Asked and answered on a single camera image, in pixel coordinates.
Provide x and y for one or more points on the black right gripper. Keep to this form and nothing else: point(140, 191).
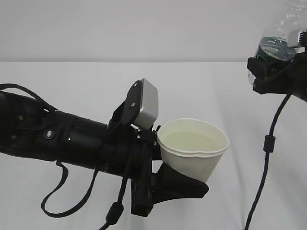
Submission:
point(275, 75)

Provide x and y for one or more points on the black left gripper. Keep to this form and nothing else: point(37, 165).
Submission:
point(129, 151)

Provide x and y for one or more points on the clear water bottle green label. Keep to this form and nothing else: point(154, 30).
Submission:
point(292, 16)

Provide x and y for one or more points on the white paper cup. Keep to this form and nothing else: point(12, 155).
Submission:
point(192, 147)

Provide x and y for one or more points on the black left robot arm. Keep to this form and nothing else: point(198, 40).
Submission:
point(32, 129)

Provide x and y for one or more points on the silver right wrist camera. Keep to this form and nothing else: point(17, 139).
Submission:
point(296, 38)

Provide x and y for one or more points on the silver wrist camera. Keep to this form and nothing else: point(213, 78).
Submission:
point(141, 106)
point(296, 38)

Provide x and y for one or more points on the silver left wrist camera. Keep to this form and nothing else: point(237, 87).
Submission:
point(141, 106)

